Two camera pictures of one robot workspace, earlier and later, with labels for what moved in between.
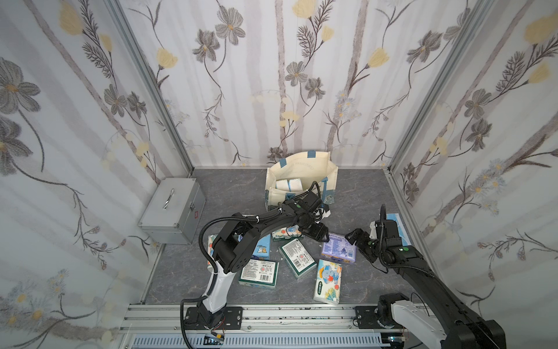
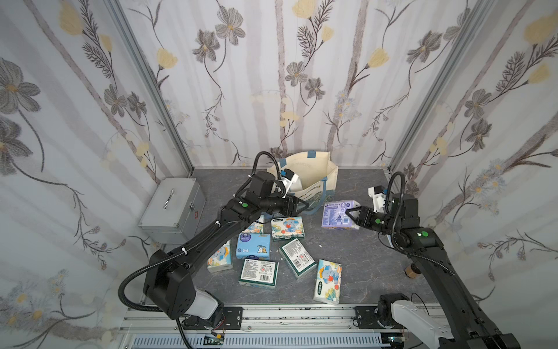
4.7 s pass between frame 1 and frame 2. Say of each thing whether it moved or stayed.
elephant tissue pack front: stayed
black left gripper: moved
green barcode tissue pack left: stayed
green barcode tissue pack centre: stayed
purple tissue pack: moved
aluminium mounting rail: stayed
